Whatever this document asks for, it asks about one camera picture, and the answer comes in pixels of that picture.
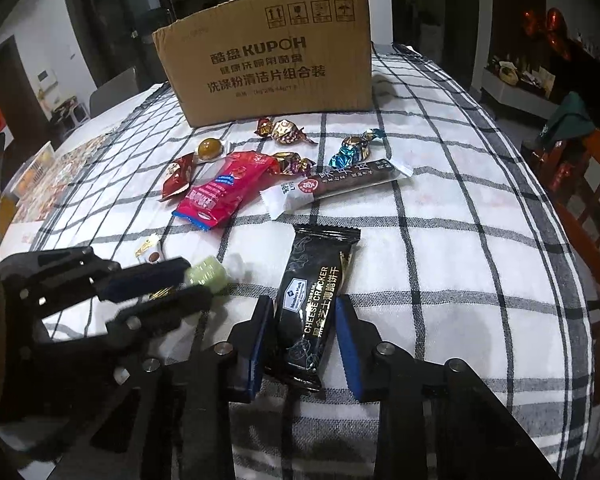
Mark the checkered grey white tablecloth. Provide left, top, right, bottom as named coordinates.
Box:
left=1, top=50, right=594, bottom=479

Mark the grey dining chair left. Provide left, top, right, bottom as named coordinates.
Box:
left=88, top=67, right=140, bottom=118

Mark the black cheese cracker packet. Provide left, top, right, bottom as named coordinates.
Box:
left=270, top=224, right=361, bottom=392

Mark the small dark red packet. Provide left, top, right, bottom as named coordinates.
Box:
left=160, top=153, right=196, bottom=202

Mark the green snack packet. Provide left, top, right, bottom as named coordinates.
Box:
left=147, top=285, right=181, bottom=301

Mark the blue gold candy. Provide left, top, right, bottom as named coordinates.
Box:
left=328, top=128, right=386, bottom=170

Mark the green cloth on chair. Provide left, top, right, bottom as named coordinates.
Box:
left=539, top=92, right=595, bottom=148

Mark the red foil balloon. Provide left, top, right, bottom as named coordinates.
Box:
left=521, top=8, right=570, bottom=61

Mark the white low cabinet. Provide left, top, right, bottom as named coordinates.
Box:
left=482, top=68, right=558, bottom=119

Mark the glass sliding door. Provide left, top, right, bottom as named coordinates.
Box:
left=66, top=0, right=173, bottom=89

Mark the floral patterned mat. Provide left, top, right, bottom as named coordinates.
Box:
left=14, top=133, right=110, bottom=223

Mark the green candy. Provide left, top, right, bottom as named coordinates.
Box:
left=184, top=256, right=228, bottom=294

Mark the long brown white snack bar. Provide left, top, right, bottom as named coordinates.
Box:
left=260, top=158, right=414, bottom=220

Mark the red gold candy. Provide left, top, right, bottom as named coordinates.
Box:
left=254, top=117, right=316, bottom=145

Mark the purple gold candy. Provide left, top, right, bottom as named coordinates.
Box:
left=270, top=152, right=315, bottom=177

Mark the brown cardboard box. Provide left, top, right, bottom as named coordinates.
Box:
left=152, top=0, right=372, bottom=127

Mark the pink red snack packet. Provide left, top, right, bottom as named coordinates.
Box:
left=172, top=151, right=276, bottom=231

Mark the white gold-ended candy packet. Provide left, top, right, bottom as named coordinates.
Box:
left=135, top=236, right=164, bottom=264

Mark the clear plastic food container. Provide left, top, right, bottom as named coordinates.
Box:
left=6, top=142, right=55, bottom=200

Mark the red wooden chair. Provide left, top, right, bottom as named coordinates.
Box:
left=524, top=129, right=600, bottom=300

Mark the amber jelly cup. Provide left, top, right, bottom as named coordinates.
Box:
left=196, top=138, right=230, bottom=164

